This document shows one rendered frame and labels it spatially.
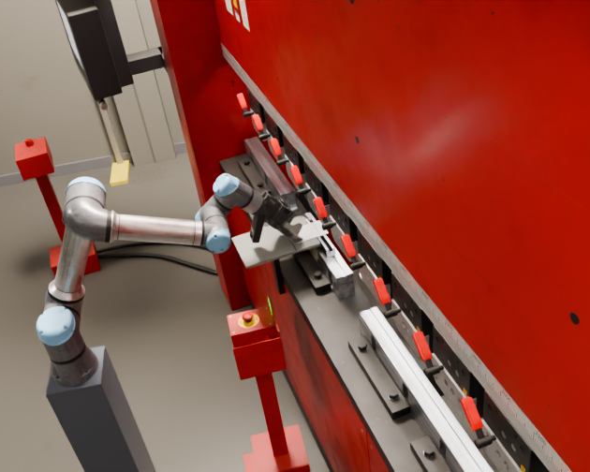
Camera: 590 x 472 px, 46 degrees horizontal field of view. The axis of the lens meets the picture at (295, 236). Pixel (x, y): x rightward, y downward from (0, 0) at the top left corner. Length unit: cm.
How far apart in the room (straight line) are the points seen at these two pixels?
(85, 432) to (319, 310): 91
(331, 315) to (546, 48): 147
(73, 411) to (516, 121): 185
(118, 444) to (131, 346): 110
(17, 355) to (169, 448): 109
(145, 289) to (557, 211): 315
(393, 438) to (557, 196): 108
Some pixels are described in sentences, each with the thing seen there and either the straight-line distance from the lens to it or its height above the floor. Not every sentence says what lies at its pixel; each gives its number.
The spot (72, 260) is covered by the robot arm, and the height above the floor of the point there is 114.
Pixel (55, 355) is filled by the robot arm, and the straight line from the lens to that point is 234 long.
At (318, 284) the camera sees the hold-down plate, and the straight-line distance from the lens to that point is 230.
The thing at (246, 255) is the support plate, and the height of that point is 100.
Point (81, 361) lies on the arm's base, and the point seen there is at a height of 84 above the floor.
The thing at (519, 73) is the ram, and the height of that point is 200.
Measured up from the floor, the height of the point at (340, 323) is 88.
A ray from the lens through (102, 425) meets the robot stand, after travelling 252.
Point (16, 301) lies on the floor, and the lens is 421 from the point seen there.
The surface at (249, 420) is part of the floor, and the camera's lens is 313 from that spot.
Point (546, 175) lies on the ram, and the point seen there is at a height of 188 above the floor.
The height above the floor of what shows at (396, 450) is 88.
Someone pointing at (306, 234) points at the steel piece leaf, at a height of 100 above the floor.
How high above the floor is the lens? 241
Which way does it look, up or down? 36 degrees down
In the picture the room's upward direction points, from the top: 9 degrees counter-clockwise
